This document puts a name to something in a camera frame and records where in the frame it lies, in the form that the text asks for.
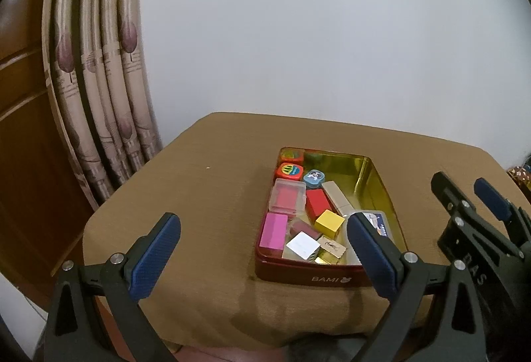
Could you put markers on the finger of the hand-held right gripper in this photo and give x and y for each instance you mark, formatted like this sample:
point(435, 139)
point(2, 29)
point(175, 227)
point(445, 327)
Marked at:
point(448, 191)
point(493, 200)

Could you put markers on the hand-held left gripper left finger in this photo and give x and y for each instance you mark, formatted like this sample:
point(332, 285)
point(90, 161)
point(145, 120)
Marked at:
point(153, 258)

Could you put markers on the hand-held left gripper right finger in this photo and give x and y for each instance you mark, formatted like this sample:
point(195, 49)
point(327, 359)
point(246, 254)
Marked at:
point(373, 258)

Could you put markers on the clear plastic box blue label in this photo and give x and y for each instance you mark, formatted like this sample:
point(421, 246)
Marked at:
point(379, 223)

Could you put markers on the shiny gold small box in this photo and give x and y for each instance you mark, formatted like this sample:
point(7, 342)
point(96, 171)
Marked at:
point(327, 261)

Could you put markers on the yellow small box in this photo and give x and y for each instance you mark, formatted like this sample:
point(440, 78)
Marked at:
point(330, 223)

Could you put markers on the red metal tin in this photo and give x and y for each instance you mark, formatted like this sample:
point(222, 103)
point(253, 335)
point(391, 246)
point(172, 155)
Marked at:
point(315, 277)

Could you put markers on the cream long slim box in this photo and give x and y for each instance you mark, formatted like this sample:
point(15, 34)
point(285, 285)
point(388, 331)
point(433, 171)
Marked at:
point(336, 198)

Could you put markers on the small zigzag patterned box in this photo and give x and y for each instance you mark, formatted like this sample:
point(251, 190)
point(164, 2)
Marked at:
point(302, 245)

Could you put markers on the pink rectangular box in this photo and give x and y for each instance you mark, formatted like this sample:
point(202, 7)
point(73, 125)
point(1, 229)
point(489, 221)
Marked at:
point(273, 231)

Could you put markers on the floral brown cloth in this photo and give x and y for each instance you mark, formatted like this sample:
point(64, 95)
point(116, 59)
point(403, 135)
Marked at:
point(520, 175)

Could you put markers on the tan box black print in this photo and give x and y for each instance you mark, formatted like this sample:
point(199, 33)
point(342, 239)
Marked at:
point(332, 248)

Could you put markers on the maroon small box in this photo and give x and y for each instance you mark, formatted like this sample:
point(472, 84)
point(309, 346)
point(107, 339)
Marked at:
point(305, 228)

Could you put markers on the red rectangular box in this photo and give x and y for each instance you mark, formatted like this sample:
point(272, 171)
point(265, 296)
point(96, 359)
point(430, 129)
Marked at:
point(318, 203)

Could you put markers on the light blue small tin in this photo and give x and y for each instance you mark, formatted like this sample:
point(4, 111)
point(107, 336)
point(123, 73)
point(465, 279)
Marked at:
point(314, 178)

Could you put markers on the clear box pink contents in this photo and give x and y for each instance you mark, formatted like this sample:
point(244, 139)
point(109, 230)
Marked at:
point(287, 198)

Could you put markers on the red tin yellow print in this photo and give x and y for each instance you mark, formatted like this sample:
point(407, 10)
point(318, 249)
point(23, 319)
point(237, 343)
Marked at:
point(289, 171)

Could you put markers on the brown wooden door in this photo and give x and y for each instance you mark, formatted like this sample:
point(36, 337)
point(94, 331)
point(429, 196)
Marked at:
point(29, 158)

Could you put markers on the beige patterned curtain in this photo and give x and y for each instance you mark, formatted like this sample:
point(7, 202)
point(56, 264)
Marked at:
point(95, 96)

